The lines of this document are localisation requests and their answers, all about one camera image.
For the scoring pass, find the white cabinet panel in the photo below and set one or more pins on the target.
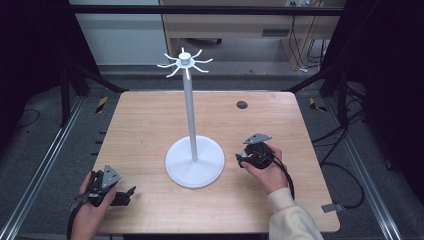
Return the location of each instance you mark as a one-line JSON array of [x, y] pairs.
[[123, 36]]

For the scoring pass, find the aluminium floor rail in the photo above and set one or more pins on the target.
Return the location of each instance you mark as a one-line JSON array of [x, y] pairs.
[[40, 170], [366, 180]]

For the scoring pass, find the grey flat plug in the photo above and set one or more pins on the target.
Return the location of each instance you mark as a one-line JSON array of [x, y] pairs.
[[332, 207]]

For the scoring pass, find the light wooden desk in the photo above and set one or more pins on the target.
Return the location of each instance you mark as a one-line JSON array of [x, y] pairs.
[[233, 25]]

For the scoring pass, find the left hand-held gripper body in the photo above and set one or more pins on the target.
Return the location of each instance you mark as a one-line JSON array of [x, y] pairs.
[[108, 176]]

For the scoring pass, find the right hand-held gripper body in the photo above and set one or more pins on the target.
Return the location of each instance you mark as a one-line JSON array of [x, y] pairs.
[[258, 155]]

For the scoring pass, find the black horizontal frame bar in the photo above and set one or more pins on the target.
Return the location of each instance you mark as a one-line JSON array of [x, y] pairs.
[[206, 10]]

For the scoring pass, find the person's left hand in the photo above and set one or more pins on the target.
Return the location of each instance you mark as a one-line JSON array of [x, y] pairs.
[[87, 218]]

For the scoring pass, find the white stand with hooks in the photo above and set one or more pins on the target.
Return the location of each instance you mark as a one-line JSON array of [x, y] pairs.
[[195, 163]]

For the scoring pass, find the round grey table grommet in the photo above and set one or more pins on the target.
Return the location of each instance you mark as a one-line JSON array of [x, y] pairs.
[[242, 105]]

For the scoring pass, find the person's right hand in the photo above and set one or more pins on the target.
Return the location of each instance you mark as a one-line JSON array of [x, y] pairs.
[[271, 178]]

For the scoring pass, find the yellow black floor tape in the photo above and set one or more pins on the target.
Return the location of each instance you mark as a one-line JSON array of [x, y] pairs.
[[315, 105], [101, 104]]

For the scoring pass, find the dark curtain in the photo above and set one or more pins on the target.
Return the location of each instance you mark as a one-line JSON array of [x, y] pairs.
[[30, 60], [386, 83]]

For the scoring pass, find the black metal frame stand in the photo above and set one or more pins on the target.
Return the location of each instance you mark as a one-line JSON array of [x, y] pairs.
[[66, 96], [341, 100]]

